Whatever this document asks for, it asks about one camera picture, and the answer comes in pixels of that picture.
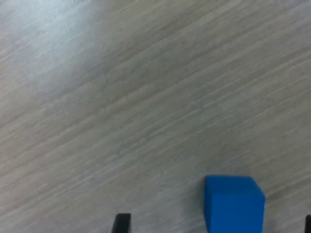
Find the small blue cube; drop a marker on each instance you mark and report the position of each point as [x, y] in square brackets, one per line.
[233, 206]

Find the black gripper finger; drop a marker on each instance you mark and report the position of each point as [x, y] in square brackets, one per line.
[121, 224]
[308, 224]

